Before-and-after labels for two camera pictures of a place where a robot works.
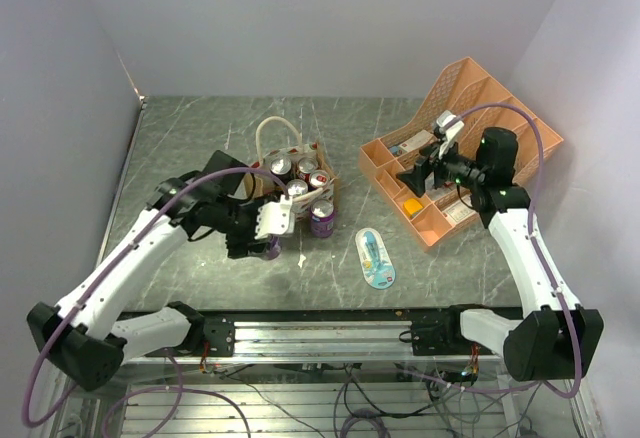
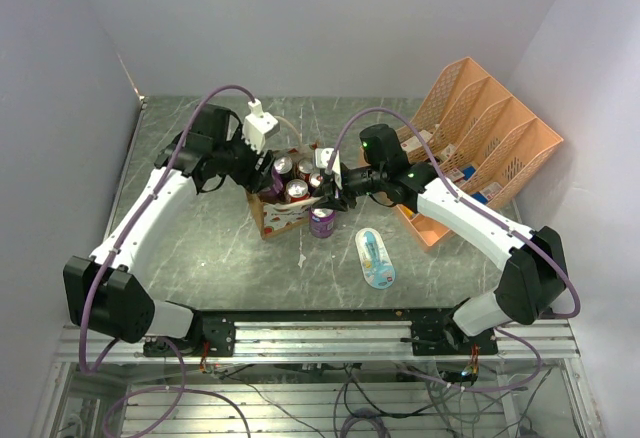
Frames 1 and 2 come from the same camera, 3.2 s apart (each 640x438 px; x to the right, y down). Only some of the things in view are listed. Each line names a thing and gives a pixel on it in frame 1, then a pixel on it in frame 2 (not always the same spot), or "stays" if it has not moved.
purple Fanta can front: [275, 247] -> [277, 192]
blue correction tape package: [375, 260] stays
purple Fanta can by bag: [322, 218] stays
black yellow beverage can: [282, 167] stays
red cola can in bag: [306, 166] stays
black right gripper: [415, 178] -> [329, 198]
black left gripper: [239, 246] -> [251, 177]
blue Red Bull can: [318, 178] stays
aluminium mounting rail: [372, 341] stays
